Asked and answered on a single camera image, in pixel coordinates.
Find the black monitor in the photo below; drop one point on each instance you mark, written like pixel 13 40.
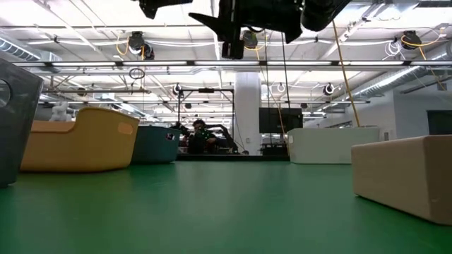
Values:
pixel 280 123

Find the white figure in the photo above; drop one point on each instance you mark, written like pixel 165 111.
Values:
pixel 60 113

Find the blue-grey plastic bin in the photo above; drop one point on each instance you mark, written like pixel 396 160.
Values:
pixel 155 144

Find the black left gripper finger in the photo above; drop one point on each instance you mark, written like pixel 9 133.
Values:
pixel 155 4

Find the white building pillar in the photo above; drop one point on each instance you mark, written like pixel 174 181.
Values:
pixel 247 106

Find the green table mat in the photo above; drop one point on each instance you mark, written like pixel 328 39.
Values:
pixel 176 211

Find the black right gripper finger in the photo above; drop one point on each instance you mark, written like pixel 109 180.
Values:
pixel 215 27

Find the black robot arm with light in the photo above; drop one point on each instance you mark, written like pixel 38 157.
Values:
pixel 229 139

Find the dark window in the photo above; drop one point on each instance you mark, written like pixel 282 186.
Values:
pixel 439 123

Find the dark grey translucent bin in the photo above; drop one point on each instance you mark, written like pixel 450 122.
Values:
pixel 21 141

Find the black camera gantry frame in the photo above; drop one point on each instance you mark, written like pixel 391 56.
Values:
pixel 206 90

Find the silver ventilation duct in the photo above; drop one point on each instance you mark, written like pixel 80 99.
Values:
pixel 406 79
pixel 17 49

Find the person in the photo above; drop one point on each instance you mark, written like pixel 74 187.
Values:
pixel 199 139

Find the long ceiling light bar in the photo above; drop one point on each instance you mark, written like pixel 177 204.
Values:
pixel 88 63

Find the yellow plastic bin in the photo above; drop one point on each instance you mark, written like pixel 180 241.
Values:
pixel 88 148

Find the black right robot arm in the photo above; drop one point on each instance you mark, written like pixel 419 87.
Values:
pixel 321 12

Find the tan long foam block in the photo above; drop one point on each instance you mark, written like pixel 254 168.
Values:
pixel 402 176

